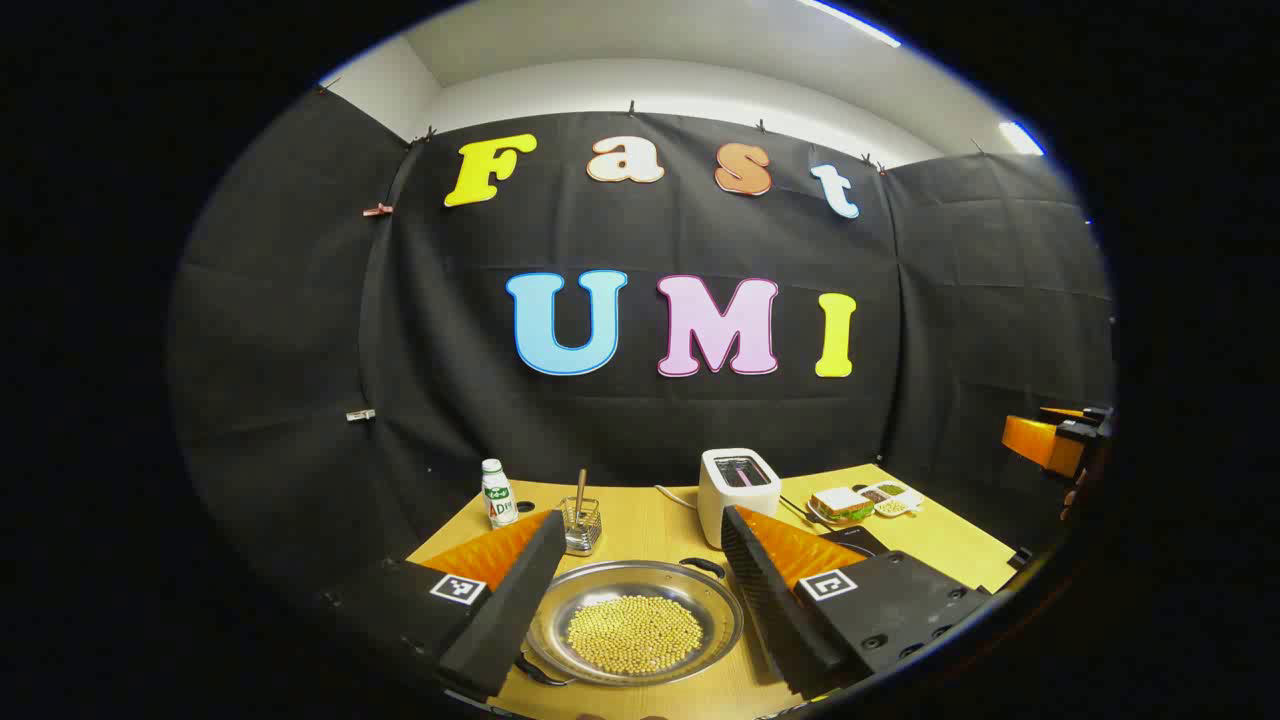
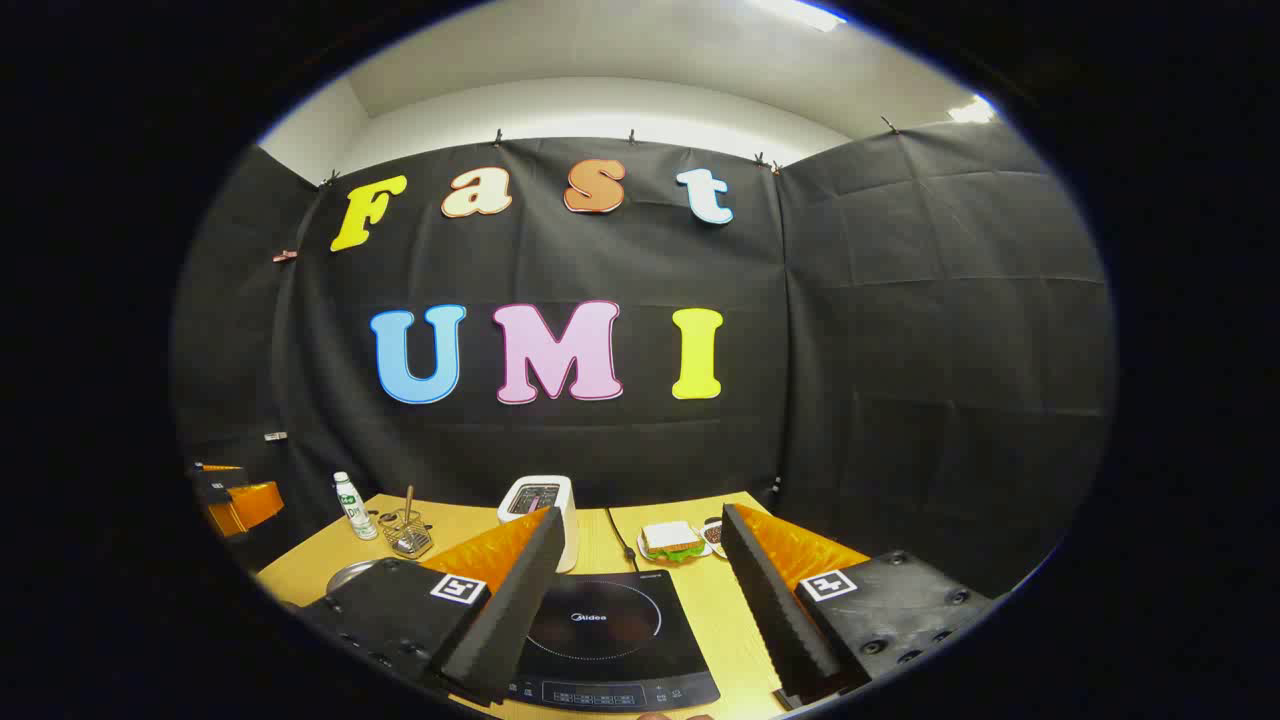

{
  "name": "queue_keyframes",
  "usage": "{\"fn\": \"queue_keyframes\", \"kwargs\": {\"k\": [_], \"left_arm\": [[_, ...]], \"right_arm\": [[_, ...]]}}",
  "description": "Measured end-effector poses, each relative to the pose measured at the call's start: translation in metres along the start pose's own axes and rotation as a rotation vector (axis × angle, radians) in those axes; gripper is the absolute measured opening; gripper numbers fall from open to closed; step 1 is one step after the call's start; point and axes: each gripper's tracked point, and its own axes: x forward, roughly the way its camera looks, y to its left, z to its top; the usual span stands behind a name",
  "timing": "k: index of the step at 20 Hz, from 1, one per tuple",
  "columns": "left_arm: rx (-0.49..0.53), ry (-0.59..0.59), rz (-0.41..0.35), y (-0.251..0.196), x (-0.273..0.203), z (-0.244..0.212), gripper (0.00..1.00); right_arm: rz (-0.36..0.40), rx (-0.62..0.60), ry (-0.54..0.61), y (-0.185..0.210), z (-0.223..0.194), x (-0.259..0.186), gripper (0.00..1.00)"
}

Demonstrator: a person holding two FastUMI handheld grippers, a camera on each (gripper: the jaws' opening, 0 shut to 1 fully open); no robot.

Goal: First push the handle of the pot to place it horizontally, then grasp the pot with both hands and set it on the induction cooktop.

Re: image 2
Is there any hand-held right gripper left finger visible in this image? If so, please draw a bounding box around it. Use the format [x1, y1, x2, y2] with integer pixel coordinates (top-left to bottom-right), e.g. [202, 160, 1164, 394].
[298, 505, 567, 708]

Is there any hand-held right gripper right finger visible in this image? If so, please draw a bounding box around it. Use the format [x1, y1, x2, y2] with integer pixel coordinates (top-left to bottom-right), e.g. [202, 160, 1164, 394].
[721, 502, 997, 712]

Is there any black induction cooktop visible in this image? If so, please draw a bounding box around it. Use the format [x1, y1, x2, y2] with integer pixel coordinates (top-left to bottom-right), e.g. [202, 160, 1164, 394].
[505, 570, 722, 713]

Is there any steel pot with black handle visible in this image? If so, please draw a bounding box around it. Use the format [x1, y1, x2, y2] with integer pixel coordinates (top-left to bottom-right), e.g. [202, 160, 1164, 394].
[325, 558, 403, 597]

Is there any white drink bottle green label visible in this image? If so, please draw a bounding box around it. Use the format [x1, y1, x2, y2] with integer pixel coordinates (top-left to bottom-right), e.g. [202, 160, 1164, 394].
[333, 471, 380, 542]

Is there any sandwich with lettuce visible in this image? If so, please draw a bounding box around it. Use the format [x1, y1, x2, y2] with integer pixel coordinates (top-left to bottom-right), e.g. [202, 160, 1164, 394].
[641, 520, 706, 563]

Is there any white toaster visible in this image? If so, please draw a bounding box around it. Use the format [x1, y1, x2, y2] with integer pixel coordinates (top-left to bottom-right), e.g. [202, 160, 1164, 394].
[497, 475, 580, 574]

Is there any black backdrop cloth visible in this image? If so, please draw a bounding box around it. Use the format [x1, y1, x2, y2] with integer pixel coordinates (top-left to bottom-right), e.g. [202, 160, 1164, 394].
[170, 120, 1116, 601]

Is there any wire mesh utensil basket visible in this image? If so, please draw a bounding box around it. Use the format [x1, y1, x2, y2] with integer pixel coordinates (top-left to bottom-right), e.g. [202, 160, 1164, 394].
[378, 508, 435, 559]

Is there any black power cable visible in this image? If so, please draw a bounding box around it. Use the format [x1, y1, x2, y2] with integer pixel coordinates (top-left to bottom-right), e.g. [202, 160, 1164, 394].
[604, 507, 642, 573]

